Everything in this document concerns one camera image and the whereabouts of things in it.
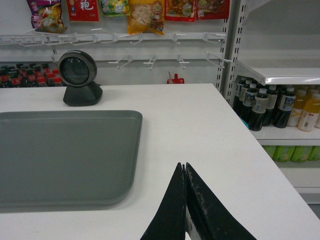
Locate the dark tea bottle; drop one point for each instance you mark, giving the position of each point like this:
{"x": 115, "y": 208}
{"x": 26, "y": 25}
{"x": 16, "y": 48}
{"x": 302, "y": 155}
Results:
{"x": 284, "y": 108}
{"x": 248, "y": 101}
{"x": 258, "y": 110}

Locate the red packet hanging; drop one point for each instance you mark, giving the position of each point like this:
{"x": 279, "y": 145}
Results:
{"x": 83, "y": 11}

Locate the purple snack bag hanging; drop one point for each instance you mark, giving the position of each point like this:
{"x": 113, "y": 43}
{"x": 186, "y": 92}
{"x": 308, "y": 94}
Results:
{"x": 46, "y": 16}

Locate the yellow juice bottle left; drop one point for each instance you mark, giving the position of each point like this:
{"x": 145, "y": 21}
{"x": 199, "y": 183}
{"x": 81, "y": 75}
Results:
{"x": 298, "y": 106}

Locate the white upper shelf board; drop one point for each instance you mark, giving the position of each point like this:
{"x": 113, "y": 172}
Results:
{"x": 280, "y": 71}

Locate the dark tea bottle left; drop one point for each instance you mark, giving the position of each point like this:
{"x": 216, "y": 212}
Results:
{"x": 258, "y": 110}

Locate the black barcode scanner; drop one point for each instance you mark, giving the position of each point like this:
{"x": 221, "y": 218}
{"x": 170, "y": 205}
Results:
{"x": 79, "y": 70}

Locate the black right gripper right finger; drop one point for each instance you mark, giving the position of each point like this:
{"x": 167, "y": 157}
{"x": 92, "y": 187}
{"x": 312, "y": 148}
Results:
{"x": 206, "y": 217}

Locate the dark tea bottle right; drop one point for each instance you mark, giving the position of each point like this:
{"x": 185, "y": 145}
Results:
{"x": 284, "y": 108}

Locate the grey silver serving tray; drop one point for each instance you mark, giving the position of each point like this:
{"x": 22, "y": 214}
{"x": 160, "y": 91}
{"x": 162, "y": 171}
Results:
{"x": 59, "y": 158}

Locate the yellow snack bag hanging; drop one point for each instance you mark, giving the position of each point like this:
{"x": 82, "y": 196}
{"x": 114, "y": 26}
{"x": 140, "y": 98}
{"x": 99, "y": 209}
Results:
{"x": 146, "y": 16}

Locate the yellow juice bottle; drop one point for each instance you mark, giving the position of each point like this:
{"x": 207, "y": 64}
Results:
{"x": 298, "y": 106}
{"x": 310, "y": 113}

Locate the yellow juice bottle front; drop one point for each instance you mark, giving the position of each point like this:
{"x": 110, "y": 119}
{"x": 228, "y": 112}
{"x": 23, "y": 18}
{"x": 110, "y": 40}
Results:
{"x": 310, "y": 113}

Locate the dark tea bottle middle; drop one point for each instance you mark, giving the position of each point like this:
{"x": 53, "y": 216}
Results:
{"x": 248, "y": 101}

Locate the white checkout table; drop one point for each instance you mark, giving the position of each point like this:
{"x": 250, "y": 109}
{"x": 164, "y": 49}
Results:
{"x": 182, "y": 123}

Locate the white lower shelf board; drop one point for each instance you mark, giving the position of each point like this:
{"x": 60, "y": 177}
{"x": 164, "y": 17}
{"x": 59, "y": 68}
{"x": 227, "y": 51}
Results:
{"x": 288, "y": 136}

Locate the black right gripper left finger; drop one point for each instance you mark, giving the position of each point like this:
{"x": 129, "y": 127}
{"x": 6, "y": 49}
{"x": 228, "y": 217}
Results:
{"x": 169, "y": 222}

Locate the white slotted shelf upright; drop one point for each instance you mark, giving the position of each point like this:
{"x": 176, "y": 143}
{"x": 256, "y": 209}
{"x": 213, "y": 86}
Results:
{"x": 232, "y": 27}

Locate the white shelf board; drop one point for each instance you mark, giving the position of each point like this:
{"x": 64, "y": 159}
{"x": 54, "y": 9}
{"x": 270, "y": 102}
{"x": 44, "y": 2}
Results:
{"x": 288, "y": 136}
{"x": 280, "y": 71}

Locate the red sauce pouch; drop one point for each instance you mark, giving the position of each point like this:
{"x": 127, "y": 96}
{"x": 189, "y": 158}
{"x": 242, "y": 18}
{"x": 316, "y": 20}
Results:
{"x": 174, "y": 79}

